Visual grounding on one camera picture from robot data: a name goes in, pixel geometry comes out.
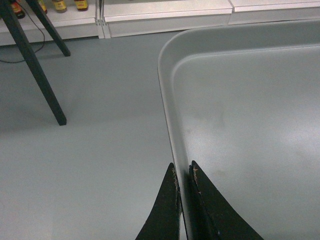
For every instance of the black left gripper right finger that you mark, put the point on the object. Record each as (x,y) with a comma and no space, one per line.
(213,217)

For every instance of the grey rectangular serving tray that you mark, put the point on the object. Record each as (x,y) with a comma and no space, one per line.
(243,102)

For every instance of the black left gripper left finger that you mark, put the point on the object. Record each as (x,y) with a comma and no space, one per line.
(163,222)

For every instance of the black tripod leg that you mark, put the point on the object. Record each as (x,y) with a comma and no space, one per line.
(20,38)

